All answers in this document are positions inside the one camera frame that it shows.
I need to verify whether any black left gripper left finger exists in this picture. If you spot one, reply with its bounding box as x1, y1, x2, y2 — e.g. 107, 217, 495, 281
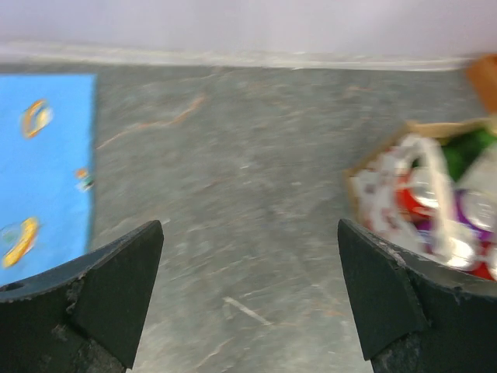
1, 220, 164, 372

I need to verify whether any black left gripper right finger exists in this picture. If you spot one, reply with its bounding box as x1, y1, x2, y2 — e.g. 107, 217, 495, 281
337, 219, 496, 373

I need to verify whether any burlap canvas tote bag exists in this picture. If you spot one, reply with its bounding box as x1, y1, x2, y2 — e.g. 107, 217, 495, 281
346, 117, 496, 267

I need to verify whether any green glass bottle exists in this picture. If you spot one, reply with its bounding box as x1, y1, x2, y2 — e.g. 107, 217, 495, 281
442, 128, 496, 182

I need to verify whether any purple soda can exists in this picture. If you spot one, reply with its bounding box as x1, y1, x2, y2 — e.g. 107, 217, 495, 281
455, 190, 496, 242

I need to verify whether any blue patterned cloth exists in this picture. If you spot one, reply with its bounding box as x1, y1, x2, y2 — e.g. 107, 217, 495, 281
1, 74, 96, 285

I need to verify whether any orange wooden compartment tray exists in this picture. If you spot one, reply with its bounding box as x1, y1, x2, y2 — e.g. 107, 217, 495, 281
466, 54, 497, 114

